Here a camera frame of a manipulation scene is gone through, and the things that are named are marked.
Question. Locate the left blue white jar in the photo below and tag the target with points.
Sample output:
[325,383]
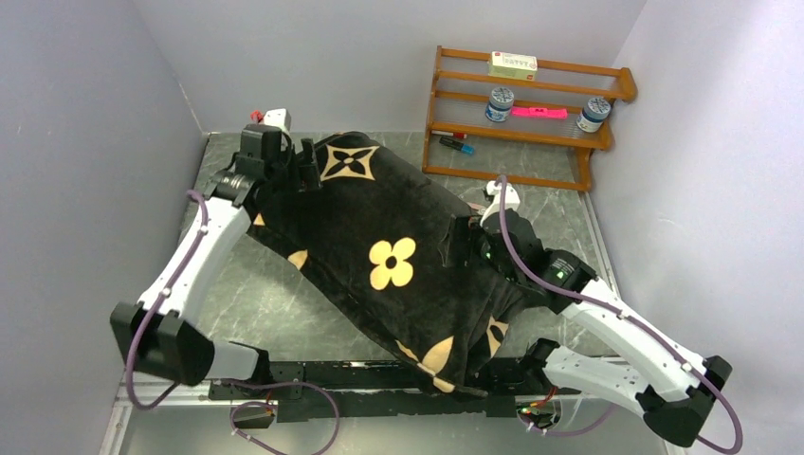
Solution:
[499,105]

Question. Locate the white green box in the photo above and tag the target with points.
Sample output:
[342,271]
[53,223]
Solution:
[512,66]

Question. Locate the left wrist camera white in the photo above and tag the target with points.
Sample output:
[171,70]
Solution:
[279,118]

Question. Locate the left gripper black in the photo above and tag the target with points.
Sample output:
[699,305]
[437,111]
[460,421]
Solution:
[309,179]

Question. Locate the wooden shelf rack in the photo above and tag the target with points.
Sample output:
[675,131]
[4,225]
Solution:
[460,89]

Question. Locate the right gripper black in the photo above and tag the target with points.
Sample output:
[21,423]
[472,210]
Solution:
[461,231]

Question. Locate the red white marker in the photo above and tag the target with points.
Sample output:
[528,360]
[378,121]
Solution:
[459,136]

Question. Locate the black pillowcase with beige flowers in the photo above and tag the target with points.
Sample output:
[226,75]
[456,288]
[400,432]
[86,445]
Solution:
[371,241]

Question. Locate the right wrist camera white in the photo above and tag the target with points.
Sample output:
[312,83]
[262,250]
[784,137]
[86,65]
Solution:
[500,199]

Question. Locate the blue white jar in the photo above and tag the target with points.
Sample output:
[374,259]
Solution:
[499,105]
[593,114]

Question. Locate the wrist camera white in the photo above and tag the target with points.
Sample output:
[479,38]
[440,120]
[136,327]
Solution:
[500,199]
[279,118]

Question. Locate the pink highlighter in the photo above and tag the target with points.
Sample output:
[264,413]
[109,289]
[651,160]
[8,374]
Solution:
[538,112]

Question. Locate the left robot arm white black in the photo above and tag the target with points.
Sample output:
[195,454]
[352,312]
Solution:
[156,334]

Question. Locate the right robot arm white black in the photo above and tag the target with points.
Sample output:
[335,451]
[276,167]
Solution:
[671,388]

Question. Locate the black blue marker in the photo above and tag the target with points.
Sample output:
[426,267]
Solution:
[456,145]

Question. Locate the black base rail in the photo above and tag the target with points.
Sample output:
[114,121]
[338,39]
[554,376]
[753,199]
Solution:
[380,388]

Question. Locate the right blue white jar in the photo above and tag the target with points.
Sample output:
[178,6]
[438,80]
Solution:
[593,114]

